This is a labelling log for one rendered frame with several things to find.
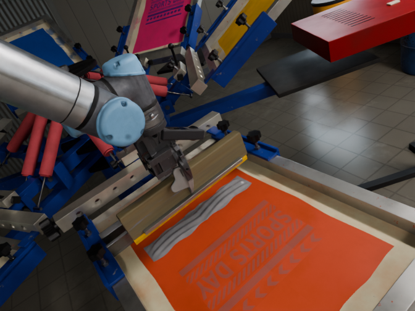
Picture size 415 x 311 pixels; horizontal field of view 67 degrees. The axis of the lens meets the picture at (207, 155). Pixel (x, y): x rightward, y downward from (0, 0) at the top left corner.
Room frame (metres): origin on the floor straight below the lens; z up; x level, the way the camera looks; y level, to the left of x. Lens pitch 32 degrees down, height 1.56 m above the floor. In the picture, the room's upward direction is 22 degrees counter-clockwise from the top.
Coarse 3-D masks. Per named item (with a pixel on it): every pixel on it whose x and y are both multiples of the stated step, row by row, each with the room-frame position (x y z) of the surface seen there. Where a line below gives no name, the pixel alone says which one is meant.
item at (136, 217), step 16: (224, 144) 0.71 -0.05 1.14; (240, 144) 0.72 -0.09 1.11; (192, 160) 0.69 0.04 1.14; (208, 160) 0.68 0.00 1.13; (224, 160) 0.70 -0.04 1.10; (208, 176) 0.67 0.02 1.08; (160, 192) 0.62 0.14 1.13; (128, 208) 0.60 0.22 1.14; (144, 208) 0.60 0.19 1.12; (160, 208) 0.61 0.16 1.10; (128, 224) 0.58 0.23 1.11; (144, 224) 0.59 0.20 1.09
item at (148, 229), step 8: (240, 160) 0.70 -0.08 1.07; (224, 168) 0.69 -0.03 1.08; (232, 168) 0.69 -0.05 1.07; (216, 176) 0.67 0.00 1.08; (208, 184) 0.65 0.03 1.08; (200, 192) 0.64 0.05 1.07; (184, 200) 0.63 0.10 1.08; (176, 208) 0.61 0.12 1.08; (168, 216) 0.60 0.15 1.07; (152, 224) 0.59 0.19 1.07; (160, 224) 0.59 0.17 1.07; (144, 232) 0.58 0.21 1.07
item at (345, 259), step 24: (264, 192) 0.68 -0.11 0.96; (216, 216) 0.66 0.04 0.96; (240, 216) 0.62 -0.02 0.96; (312, 216) 0.53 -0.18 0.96; (336, 240) 0.44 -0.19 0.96; (360, 240) 0.42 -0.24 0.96; (312, 264) 0.41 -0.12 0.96; (336, 264) 0.39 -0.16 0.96; (360, 264) 0.37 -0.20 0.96; (312, 288) 0.36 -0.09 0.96; (336, 288) 0.34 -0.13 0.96
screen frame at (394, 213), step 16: (208, 144) 0.99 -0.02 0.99; (256, 160) 0.81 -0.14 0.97; (272, 160) 0.75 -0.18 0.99; (288, 160) 0.73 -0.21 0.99; (288, 176) 0.69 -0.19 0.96; (304, 176) 0.63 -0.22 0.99; (320, 176) 0.61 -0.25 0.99; (144, 192) 0.87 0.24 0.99; (320, 192) 0.59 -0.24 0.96; (336, 192) 0.55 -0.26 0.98; (352, 192) 0.52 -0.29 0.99; (368, 192) 0.50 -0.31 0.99; (112, 208) 0.84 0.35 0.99; (368, 208) 0.47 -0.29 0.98; (384, 208) 0.44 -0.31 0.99; (400, 208) 0.43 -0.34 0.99; (96, 224) 0.80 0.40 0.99; (400, 224) 0.41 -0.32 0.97; (128, 288) 0.51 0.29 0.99; (400, 288) 0.28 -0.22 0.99; (128, 304) 0.47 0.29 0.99; (144, 304) 0.47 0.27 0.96; (384, 304) 0.27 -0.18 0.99; (400, 304) 0.26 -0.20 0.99
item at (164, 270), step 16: (208, 224) 0.64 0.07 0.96; (144, 240) 0.68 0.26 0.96; (192, 240) 0.61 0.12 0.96; (208, 240) 0.59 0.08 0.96; (144, 256) 0.62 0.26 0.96; (176, 256) 0.58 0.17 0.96; (192, 256) 0.56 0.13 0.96; (160, 272) 0.55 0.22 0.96; (176, 272) 0.53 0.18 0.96; (176, 288) 0.48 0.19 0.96; (288, 288) 0.38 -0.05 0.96; (176, 304) 0.44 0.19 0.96; (192, 304) 0.43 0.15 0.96; (272, 304) 0.36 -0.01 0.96; (288, 304) 0.35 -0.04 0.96; (304, 304) 0.34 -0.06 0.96
